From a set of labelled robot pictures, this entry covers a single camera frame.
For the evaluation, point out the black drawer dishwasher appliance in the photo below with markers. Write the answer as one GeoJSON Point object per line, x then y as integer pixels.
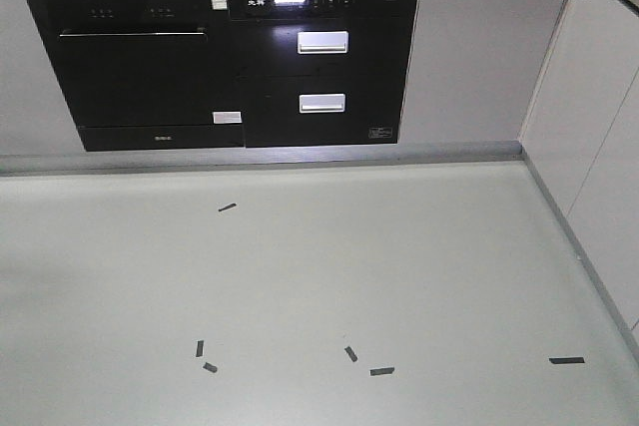
{"type": "Point", "coordinates": [321, 72]}

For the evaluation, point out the black built-in oven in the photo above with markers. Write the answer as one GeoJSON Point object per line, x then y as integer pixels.
{"type": "Point", "coordinates": [142, 74]}

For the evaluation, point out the grey cabinet door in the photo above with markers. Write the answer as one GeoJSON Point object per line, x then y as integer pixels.
{"type": "Point", "coordinates": [473, 68]}

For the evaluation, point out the grey side cabinet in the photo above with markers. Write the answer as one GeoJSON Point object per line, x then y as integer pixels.
{"type": "Point", "coordinates": [581, 139]}

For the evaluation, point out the black tape strip right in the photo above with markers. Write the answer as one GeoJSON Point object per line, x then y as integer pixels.
{"type": "Point", "coordinates": [567, 360]}

